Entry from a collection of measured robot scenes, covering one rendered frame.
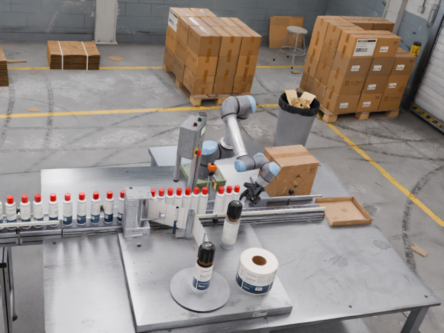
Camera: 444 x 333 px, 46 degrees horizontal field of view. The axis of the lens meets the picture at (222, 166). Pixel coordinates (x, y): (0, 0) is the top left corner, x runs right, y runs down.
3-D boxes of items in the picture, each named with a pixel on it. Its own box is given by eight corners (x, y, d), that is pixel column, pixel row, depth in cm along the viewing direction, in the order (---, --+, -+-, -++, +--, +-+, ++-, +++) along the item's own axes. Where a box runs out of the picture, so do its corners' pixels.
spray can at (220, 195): (213, 218, 321) (219, 190, 310) (211, 213, 325) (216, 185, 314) (221, 217, 323) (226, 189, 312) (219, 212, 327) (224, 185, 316)
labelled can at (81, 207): (76, 226, 295) (77, 196, 284) (76, 220, 299) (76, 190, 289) (86, 225, 297) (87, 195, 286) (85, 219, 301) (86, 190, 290)
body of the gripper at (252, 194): (246, 201, 316) (258, 186, 313) (242, 193, 323) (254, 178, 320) (255, 205, 320) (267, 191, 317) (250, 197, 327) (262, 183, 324)
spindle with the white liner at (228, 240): (222, 250, 296) (230, 207, 281) (217, 240, 304) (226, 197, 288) (237, 249, 299) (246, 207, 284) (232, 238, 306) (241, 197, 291)
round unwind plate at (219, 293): (177, 316, 251) (177, 314, 250) (164, 271, 275) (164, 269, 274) (237, 308, 261) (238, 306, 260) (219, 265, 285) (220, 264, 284)
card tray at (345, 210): (331, 226, 341) (332, 221, 339) (314, 202, 362) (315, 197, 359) (370, 223, 351) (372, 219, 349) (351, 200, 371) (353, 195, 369)
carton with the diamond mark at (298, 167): (272, 200, 352) (281, 166, 338) (256, 180, 370) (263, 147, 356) (310, 195, 365) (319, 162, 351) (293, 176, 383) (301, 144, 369)
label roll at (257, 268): (232, 289, 272) (236, 267, 264) (239, 263, 289) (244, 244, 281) (269, 298, 270) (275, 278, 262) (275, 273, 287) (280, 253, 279)
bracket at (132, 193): (127, 200, 280) (127, 198, 279) (124, 188, 289) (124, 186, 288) (152, 199, 284) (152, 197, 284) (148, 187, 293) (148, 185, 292)
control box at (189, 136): (176, 155, 297) (180, 126, 287) (186, 143, 311) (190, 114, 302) (192, 160, 295) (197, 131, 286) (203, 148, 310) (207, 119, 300)
